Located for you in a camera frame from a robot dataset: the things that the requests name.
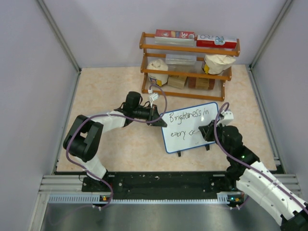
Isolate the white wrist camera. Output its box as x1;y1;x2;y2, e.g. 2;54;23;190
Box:
217;109;234;126
148;89;159;107

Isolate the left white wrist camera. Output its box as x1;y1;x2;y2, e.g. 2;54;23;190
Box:
148;89;159;107

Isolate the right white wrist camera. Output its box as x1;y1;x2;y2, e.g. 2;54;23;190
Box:
217;109;234;126

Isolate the red white box right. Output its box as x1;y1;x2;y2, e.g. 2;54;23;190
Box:
196;35;237;49

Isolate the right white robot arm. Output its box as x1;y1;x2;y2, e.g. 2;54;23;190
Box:
199;121;308;231

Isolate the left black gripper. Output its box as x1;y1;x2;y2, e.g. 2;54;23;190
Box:
133;104;166;128

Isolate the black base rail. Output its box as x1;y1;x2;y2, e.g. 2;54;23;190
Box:
81;170;259;200

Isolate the red foil box left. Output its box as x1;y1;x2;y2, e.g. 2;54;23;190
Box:
155;29;195;40

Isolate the white bag right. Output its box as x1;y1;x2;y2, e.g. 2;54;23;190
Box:
202;54;236;75

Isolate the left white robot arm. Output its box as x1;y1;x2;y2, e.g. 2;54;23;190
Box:
63;90;167;191

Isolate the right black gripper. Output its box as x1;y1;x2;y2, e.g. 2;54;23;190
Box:
200;119;231;154

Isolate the grey cable duct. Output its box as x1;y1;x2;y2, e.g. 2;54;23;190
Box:
48;191;244;205

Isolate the white bag left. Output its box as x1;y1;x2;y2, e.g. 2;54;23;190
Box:
147;59;169;87

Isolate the wooden three tier rack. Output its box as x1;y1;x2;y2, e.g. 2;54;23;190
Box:
139;32;241;102

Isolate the white bag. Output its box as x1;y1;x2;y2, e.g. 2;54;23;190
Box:
202;54;236;75
147;59;169;87

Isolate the brown cardboard box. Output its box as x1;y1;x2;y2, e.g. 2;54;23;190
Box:
167;76;187;89

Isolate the clear plastic box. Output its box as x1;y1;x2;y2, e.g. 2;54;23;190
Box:
165;54;197;65

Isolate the blue framed whiteboard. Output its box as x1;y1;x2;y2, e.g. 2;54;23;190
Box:
162;102;218;154

